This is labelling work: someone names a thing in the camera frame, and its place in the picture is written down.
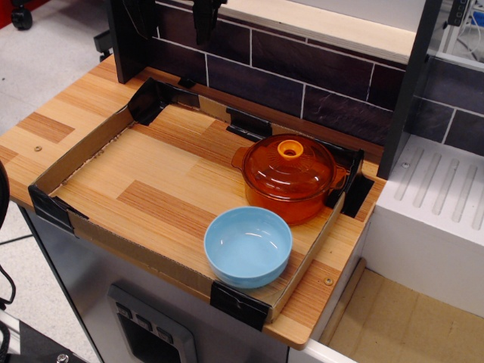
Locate light blue bowl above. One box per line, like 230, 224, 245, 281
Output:
203, 206, 293, 289

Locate grey oven control panel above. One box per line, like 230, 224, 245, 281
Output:
107, 284, 197, 362

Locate black cable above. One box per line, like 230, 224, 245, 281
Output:
0, 234, 35, 309

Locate dark grey vertical post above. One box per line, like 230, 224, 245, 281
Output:
377, 0, 442, 180

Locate white toy sink drainboard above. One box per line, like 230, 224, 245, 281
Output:
362, 136, 483, 316

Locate cardboard fence with black tape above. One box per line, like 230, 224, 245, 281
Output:
29, 79, 373, 330

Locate light wooden shelf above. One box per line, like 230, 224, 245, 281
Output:
177, 0, 417, 65

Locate black caster wheel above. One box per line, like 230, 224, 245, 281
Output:
11, 0, 33, 31

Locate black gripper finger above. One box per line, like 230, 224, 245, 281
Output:
192, 0, 227, 45

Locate orange glass pot lid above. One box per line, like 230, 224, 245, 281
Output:
232, 134, 340, 200

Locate orange glass pot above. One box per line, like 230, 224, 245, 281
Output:
231, 147, 347, 225

